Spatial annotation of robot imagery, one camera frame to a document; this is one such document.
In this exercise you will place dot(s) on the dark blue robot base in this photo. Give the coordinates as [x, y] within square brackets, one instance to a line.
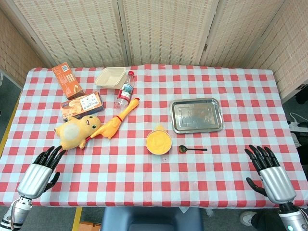
[154, 216]

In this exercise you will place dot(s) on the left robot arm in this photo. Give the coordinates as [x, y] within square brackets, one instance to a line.
[16, 214]

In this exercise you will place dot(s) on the orange box on floor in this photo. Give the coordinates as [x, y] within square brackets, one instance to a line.
[90, 226]

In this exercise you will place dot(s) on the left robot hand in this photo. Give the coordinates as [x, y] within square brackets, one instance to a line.
[36, 178]

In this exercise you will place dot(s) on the yellow rubber chicken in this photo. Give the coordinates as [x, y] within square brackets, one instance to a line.
[113, 124]

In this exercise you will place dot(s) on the woven folding screen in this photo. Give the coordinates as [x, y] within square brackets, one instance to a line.
[168, 31]

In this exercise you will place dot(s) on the red white checkered tablecloth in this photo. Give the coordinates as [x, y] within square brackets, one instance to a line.
[120, 168]

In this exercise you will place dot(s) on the silver metal tray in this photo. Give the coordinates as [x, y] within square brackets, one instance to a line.
[196, 115]

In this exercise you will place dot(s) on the clear plastic water bottle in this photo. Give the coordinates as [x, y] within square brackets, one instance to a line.
[125, 91]

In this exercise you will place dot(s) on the white bowl of orange soup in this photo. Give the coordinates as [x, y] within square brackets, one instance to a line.
[158, 152]

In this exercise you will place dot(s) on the dark metal spoon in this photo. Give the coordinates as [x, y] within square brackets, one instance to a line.
[192, 150]

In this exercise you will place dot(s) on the yellow plush toy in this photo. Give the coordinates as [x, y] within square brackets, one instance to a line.
[77, 130]

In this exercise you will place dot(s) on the orange snack box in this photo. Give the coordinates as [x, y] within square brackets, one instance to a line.
[68, 81]

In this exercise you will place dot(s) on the beige takeaway container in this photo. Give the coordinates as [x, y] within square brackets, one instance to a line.
[110, 78]

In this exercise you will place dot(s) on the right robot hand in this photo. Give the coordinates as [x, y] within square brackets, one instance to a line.
[276, 180]

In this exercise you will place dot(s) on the white power strip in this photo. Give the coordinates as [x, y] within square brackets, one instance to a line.
[299, 127]

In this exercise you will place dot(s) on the white shoe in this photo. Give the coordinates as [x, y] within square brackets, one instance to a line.
[246, 217]

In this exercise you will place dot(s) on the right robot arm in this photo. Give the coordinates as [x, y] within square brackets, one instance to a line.
[292, 216]

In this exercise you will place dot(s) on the orange and blue biscuit box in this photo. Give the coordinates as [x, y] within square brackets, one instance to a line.
[81, 106]

